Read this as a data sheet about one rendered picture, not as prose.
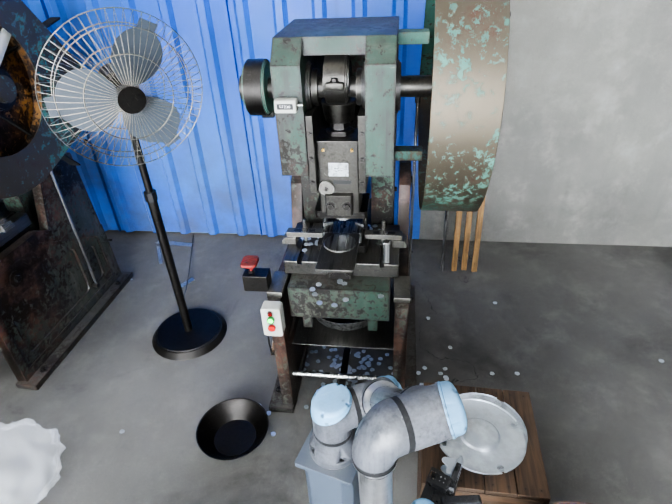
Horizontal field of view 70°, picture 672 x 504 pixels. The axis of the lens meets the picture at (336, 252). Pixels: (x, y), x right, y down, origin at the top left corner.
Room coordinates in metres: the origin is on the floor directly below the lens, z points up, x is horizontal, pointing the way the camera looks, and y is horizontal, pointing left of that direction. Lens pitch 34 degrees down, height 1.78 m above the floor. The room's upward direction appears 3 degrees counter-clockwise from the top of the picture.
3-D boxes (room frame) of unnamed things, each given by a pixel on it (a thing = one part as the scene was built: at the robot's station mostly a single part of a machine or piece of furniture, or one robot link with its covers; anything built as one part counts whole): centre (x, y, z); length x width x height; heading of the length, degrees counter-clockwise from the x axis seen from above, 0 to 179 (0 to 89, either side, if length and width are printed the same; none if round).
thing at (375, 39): (1.82, -0.06, 0.83); 0.79 x 0.43 x 1.34; 171
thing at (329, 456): (0.91, 0.04, 0.50); 0.15 x 0.15 x 0.10
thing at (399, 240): (1.65, -0.20, 0.76); 0.17 x 0.06 x 0.10; 81
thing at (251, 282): (1.49, 0.31, 0.62); 0.10 x 0.06 x 0.20; 81
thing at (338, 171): (1.63, -0.03, 1.04); 0.17 x 0.15 x 0.30; 171
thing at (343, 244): (1.50, -0.01, 0.72); 0.25 x 0.14 x 0.14; 171
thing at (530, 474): (1.00, -0.45, 0.18); 0.40 x 0.38 x 0.35; 169
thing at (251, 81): (1.73, 0.21, 1.31); 0.22 x 0.12 x 0.22; 171
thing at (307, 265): (1.67, -0.04, 0.68); 0.45 x 0.30 x 0.06; 81
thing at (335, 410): (0.91, 0.03, 0.62); 0.13 x 0.12 x 0.14; 107
